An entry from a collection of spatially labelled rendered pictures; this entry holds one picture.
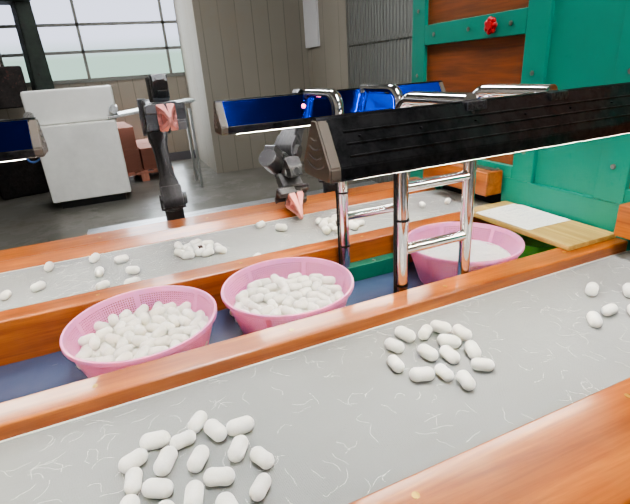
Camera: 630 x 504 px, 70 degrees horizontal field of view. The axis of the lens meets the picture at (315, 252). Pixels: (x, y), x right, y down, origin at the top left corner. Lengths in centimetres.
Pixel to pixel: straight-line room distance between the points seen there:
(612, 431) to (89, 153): 491
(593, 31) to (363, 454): 102
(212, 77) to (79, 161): 185
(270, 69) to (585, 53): 508
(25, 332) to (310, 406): 61
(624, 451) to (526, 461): 11
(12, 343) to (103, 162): 418
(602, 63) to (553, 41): 14
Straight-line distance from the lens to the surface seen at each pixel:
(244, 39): 601
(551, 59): 132
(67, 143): 513
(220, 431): 61
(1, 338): 105
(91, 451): 68
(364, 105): 119
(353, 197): 151
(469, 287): 90
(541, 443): 60
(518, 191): 139
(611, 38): 123
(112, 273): 119
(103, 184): 518
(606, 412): 67
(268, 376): 71
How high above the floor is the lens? 117
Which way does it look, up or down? 22 degrees down
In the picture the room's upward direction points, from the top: 4 degrees counter-clockwise
